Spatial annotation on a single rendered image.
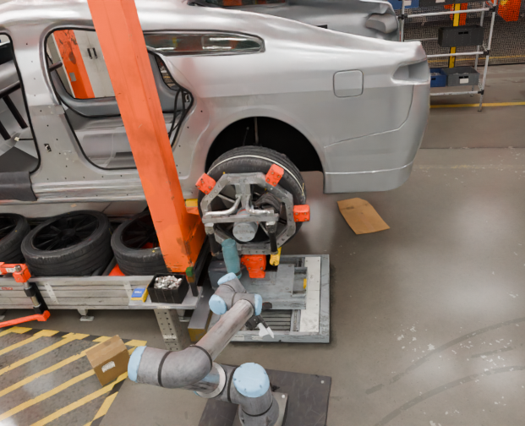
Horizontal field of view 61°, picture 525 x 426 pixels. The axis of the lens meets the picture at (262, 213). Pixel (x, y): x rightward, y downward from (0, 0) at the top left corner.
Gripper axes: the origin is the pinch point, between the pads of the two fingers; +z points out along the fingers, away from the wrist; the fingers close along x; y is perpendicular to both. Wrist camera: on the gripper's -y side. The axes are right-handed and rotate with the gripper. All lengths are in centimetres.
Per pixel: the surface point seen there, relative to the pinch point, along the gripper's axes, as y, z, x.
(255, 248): -30, -24, -54
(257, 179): -47, -62, -28
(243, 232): -24, -41, -34
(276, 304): -25, 21, -73
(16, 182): 68, -144, -162
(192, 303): 20, -20, -57
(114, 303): 61, -35, -125
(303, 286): -48, 25, -76
